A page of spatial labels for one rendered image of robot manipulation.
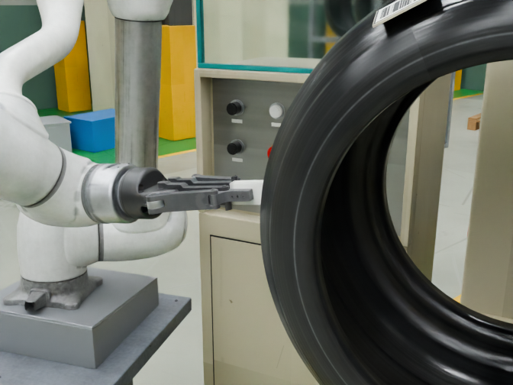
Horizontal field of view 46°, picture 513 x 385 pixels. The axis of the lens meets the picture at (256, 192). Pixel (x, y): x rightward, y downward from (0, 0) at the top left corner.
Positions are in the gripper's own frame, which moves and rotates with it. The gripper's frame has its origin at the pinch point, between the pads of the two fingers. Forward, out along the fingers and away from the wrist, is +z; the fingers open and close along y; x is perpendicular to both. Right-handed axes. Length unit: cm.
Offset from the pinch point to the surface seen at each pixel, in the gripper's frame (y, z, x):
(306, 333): -11.9, 10.3, 13.0
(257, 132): 64, -32, 2
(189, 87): 488, -326, 17
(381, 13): -10.0, 20.9, -20.0
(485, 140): 25.8, 25.4, -0.7
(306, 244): -12.4, 11.8, 2.2
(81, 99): 572, -559, 24
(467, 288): 25.8, 21.9, 23.3
